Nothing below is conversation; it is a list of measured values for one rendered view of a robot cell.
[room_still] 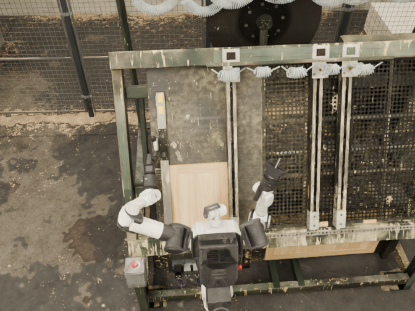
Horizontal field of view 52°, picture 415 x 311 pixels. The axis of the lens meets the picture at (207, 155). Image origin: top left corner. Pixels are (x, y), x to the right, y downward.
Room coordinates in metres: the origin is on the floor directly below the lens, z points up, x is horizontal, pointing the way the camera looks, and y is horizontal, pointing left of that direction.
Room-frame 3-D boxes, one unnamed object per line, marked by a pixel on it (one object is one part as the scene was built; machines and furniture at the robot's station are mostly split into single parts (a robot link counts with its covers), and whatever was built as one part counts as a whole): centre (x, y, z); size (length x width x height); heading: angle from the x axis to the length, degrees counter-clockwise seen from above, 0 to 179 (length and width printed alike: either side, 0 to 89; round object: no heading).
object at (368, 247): (1.86, -0.91, 0.53); 0.90 x 0.02 x 0.55; 94
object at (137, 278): (1.36, 0.45, 0.84); 0.12 x 0.12 x 0.18; 4
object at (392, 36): (2.56, -1.26, 1.38); 0.70 x 0.15 x 0.85; 94
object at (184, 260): (1.47, 0.02, 0.69); 0.50 x 0.14 x 0.24; 94
